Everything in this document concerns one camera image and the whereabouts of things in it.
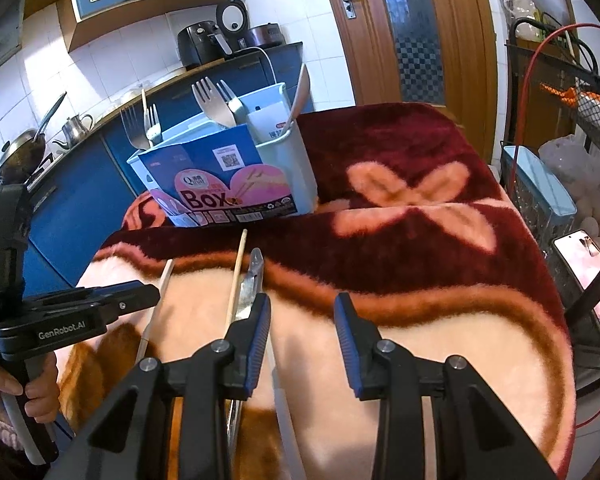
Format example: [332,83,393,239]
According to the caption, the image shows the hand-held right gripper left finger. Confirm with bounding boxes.
[42,292,272,480]

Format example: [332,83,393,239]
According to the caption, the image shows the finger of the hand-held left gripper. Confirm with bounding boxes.
[24,282,161,322]

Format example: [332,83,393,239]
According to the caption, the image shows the blue base cabinet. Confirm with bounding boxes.
[20,42,306,291]

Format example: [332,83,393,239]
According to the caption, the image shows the steel wok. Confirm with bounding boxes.
[0,91,68,186]

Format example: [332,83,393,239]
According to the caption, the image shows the person's left hand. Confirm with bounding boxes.
[0,350,61,426]

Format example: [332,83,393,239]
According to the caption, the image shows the black wire rack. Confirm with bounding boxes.
[505,17,600,376]

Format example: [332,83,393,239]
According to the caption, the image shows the smartphone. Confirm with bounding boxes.
[552,229,600,332]

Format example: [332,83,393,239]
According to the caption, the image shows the light blue utensil holder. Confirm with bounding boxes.
[126,82,320,228]

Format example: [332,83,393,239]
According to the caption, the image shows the steel kettle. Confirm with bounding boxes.
[52,114,95,148]

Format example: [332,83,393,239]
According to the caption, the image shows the pile of white eggs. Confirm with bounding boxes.
[575,195,600,256]

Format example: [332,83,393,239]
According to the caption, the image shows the wooden door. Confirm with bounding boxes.
[317,0,498,126]

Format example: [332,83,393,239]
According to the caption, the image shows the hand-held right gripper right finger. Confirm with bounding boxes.
[334,292,556,480]

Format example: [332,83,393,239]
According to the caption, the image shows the grey range hood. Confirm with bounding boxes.
[0,0,26,83]

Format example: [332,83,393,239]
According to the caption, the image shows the blue and pink card label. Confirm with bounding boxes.
[139,124,298,226]

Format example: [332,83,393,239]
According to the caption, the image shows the black rice cooker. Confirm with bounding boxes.
[215,0,286,56]

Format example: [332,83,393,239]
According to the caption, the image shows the floral fleece blanket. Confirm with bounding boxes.
[60,102,578,480]

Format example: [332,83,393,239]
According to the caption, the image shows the white power cable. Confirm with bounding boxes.
[237,46,276,86]

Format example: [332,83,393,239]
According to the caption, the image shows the large steel fork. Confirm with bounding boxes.
[191,78,237,130]

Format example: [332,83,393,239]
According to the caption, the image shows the small steel fork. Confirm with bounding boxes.
[144,104,164,145]

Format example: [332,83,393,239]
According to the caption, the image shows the white plastic knife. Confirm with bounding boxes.
[266,327,308,480]

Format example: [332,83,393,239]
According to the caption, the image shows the clear plastic bag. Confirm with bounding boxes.
[537,134,600,201]

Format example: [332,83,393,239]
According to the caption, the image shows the red cable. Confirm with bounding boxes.
[510,22,600,428]

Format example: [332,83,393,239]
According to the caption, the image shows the steel table knife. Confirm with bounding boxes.
[227,248,266,461]

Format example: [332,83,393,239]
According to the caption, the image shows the black air fryer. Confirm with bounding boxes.
[176,20,231,68]

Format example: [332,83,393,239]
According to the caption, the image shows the blue lid clear container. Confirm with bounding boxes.
[500,145,578,241]

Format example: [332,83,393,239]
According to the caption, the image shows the white plastic fork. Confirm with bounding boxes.
[215,79,248,128]

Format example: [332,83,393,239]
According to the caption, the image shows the white paper packet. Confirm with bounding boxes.
[249,101,292,142]

